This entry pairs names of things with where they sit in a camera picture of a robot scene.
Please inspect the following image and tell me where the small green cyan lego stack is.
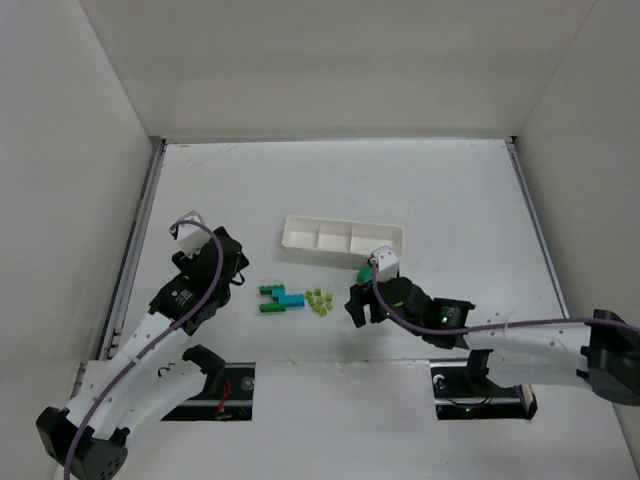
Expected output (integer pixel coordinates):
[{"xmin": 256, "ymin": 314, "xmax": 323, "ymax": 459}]
[{"xmin": 356, "ymin": 265, "xmax": 373, "ymax": 284}]

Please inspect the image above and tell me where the cyan lego brick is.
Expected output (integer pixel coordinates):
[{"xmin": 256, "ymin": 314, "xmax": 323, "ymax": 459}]
[{"xmin": 271, "ymin": 289, "xmax": 306, "ymax": 308}]

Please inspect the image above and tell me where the green long lego brick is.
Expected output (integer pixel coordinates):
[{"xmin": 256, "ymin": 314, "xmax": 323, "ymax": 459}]
[{"xmin": 259, "ymin": 284, "xmax": 285, "ymax": 295}]

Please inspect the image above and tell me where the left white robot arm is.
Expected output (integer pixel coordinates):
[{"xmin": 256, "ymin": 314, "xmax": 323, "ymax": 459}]
[{"xmin": 36, "ymin": 216, "xmax": 249, "ymax": 479}]

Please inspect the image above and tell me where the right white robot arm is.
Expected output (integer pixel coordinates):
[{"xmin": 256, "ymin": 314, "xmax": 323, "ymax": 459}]
[{"xmin": 345, "ymin": 277, "xmax": 639, "ymax": 406}]

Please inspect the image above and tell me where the lime small lego pile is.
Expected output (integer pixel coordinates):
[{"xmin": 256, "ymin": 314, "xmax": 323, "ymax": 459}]
[{"xmin": 304, "ymin": 288, "xmax": 336, "ymax": 317}]

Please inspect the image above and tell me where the white three-compartment tray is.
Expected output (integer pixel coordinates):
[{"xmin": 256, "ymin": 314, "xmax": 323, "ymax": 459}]
[{"xmin": 281, "ymin": 215, "xmax": 405, "ymax": 268}]

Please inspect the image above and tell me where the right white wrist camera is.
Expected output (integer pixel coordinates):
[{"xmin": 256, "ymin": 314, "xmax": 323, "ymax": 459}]
[{"xmin": 368, "ymin": 245, "xmax": 400, "ymax": 282}]

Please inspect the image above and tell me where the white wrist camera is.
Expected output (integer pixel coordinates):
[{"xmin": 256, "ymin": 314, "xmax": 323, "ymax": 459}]
[
  {"xmin": 368, "ymin": 245, "xmax": 400, "ymax": 282},
  {"xmin": 169, "ymin": 210, "xmax": 210, "ymax": 258}
]

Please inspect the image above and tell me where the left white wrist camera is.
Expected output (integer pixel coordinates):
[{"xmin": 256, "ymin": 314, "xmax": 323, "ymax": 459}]
[{"xmin": 169, "ymin": 210, "xmax": 210, "ymax": 258}]

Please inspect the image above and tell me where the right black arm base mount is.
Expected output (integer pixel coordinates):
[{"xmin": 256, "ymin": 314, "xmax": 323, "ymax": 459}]
[{"xmin": 430, "ymin": 361, "xmax": 538, "ymax": 421}]

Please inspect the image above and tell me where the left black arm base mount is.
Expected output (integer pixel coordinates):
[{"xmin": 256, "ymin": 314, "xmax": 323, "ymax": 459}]
[{"xmin": 162, "ymin": 363, "xmax": 256, "ymax": 422}]

